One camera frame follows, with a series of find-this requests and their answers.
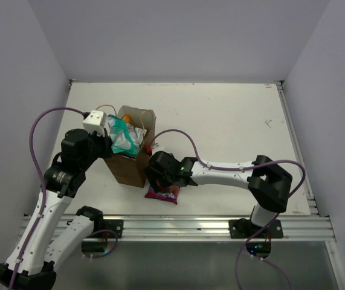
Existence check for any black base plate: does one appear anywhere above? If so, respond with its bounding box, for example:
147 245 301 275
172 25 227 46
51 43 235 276
228 218 284 239
102 219 124 240

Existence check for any purple Fox's candy bag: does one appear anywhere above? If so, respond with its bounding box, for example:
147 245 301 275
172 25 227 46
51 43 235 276
144 185 180 205

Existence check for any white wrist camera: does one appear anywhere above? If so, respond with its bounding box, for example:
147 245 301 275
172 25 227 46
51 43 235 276
145 143 165 156
82 110 107 136

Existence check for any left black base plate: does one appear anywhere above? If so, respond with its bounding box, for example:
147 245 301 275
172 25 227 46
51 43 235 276
102 219 124 240

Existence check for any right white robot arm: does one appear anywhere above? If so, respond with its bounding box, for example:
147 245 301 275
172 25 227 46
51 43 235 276
144 151 292 237

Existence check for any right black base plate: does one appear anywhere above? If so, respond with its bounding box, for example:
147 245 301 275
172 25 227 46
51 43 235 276
228 218 284 239

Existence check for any aluminium mounting rail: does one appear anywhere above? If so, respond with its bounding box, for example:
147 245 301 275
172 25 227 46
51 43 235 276
104 215 335 242

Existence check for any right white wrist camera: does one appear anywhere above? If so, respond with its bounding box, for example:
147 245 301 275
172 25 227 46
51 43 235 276
145 143 165 156

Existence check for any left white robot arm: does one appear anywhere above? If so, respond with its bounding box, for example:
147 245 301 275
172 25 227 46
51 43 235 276
0 127 118 289

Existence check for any orange Kettle chips bag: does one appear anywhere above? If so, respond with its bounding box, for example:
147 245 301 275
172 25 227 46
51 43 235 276
121 114 131 123

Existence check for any brown paper bag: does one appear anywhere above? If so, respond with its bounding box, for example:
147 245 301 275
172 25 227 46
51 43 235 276
104 105 156 188

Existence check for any teal candy bag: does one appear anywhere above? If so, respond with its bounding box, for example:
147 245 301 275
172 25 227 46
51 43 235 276
108 115 147 158

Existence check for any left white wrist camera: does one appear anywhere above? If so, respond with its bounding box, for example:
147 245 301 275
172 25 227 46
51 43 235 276
82 110 107 136

